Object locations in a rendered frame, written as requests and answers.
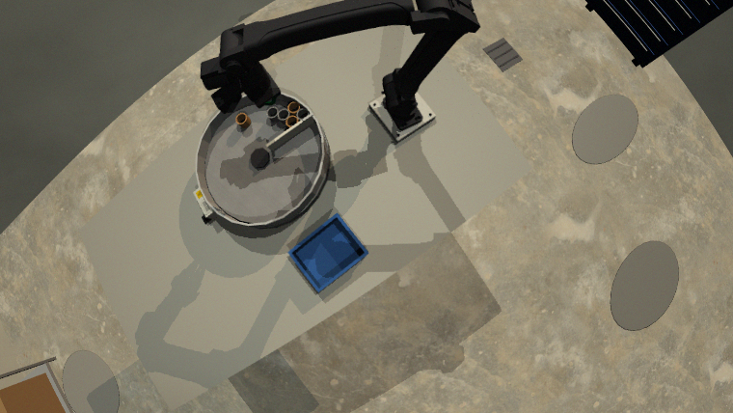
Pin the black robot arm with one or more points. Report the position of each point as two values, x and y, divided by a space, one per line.
243 46

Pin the dark grey metal bushing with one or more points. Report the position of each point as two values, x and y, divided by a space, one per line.
302 112
282 113
271 111

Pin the bronze bushing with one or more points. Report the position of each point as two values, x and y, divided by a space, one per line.
240 117
291 119
293 105

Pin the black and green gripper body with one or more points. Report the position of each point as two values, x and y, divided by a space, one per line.
269 86

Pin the blue crate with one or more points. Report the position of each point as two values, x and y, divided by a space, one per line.
323 256

